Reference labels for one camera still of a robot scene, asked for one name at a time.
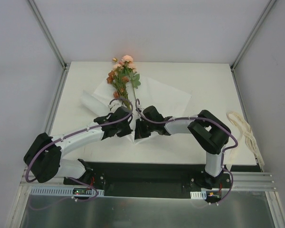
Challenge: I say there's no aluminium front rail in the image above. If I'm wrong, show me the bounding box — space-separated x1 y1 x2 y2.
20 167 277 190

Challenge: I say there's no right aluminium frame post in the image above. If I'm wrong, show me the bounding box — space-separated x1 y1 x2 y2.
230 0 278 72

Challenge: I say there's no pink rose stem with leaves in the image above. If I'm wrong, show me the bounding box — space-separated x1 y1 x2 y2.
122 69 141 99

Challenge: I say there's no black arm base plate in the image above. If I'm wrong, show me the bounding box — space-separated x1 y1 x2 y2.
61 161 263 198

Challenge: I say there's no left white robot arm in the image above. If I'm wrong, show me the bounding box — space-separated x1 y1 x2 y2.
24 106 132 185

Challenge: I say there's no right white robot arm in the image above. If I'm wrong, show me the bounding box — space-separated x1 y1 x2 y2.
134 106 231 190

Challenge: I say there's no left white cable duct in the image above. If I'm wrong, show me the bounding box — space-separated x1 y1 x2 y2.
30 187 105 197

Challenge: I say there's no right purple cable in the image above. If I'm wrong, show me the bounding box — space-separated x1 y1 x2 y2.
135 99 238 207

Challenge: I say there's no left aluminium frame post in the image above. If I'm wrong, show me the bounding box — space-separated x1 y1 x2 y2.
27 0 68 69

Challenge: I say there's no right white cable duct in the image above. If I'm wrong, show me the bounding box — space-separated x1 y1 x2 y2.
190 191 207 200

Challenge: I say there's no purple cable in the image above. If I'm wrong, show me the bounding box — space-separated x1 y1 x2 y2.
135 99 238 207
25 97 135 211

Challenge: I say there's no aluminium frame post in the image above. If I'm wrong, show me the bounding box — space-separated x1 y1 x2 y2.
27 0 68 69
230 0 278 72

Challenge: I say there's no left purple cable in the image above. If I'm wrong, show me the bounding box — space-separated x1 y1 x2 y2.
25 97 135 211

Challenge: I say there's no white cable duct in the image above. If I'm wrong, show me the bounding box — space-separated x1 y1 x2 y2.
190 191 207 200
30 187 105 197

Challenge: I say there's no orange brown flower bunch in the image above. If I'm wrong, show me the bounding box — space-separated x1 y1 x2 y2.
106 70 131 109

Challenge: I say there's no translucent white wrapping paper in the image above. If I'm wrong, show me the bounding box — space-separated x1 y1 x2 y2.
73 77 197 147

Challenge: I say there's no cream printed ribbon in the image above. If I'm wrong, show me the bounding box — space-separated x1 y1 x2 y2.
226 111 265 171

